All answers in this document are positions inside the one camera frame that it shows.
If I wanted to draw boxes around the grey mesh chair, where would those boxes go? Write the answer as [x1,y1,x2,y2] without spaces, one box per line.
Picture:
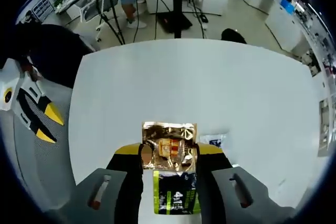
[0,82,77,209]

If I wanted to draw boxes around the long white counter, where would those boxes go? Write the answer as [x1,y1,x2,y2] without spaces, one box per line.
[265,0,316,54]

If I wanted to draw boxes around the white office chair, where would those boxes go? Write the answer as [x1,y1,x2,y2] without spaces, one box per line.
[78,0,120,42]

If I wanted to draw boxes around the green black skincare sachet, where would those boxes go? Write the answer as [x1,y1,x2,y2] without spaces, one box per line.
[153,170,202,216]

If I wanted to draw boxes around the seated person in black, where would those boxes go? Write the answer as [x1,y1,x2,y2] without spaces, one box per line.
[7,23,102,88]

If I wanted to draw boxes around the small clear skincare sachet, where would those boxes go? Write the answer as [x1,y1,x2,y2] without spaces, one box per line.
[198,131,229,153]

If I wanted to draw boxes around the person's left hand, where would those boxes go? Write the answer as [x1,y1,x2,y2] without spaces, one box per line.
[20,60,43,82]

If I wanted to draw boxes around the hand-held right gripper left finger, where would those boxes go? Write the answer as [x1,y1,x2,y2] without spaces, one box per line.
[46,142,144,224]

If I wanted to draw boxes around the black stool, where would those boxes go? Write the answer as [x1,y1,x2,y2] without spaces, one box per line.
[220,28,247,45]

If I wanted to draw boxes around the gold skincare sachet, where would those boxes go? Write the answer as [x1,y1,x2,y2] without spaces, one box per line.
[141,121,198,172]

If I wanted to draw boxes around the blue box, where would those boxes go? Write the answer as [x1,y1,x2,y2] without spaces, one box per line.
[279,0,296,14]

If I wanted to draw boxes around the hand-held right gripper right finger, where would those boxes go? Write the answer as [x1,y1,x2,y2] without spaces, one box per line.
[195,142,295,224]

